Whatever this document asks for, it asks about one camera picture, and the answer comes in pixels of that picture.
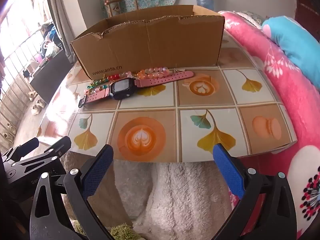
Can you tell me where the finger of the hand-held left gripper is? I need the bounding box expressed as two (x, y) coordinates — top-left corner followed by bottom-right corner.
(17, 135), (72, 167)
(1, 137), (40, 164)

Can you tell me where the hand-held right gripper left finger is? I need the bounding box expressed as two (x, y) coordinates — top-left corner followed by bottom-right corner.
(29, 144), (114, 240)

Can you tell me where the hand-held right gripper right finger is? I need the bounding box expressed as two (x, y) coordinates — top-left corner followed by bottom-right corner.
(212, 143), (298, 240)

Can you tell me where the multicoloured bead bracelet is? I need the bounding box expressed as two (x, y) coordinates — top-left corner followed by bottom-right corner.
(85, 71), (135, 96)

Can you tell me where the pink strap digital watch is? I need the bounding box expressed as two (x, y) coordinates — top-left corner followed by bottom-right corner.
(79, 70), (195, 108)

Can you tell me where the orange pink bead bracelet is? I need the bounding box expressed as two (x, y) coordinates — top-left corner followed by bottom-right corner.
(136, 66), (170, 80)

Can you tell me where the brown cardboard box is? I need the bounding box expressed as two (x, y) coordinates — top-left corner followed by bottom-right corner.
(70, 4), (225, 79)

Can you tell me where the white fleece blanket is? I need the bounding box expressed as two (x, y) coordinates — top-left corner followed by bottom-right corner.
(60, 152), (240, 240)

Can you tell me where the green shaggy mat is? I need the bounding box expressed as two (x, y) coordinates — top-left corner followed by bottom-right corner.
(74, 221), (137, 240)

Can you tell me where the dark grey cabinet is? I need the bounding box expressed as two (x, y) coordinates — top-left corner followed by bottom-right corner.
(30, 49), (73, 105)

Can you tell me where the tile pattern tablecloth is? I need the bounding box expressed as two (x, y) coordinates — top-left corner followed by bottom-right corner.
(40, 26), (298, 163)

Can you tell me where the metal window railing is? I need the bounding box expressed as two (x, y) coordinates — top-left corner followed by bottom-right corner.
(0, 25), (50, 150)

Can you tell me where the pink floral blanket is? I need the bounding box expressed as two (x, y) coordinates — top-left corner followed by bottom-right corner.
(217, 10), (320, 233)

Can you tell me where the pile of clothes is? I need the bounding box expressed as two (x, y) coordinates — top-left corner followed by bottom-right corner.
(39, 22), (63, 58)

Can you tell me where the grey curtain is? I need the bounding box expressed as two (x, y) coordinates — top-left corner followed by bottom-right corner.
(45, 0), (75, 64)

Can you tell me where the blue pillow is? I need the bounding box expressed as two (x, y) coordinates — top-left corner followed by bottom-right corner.
(261, 16), (320, 90)

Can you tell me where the grey knitted cushion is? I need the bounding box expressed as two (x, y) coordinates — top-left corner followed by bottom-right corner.
(235, 10), (265, 27)

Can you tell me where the dark red door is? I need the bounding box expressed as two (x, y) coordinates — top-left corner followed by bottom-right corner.
(295, 0), (320, 45)

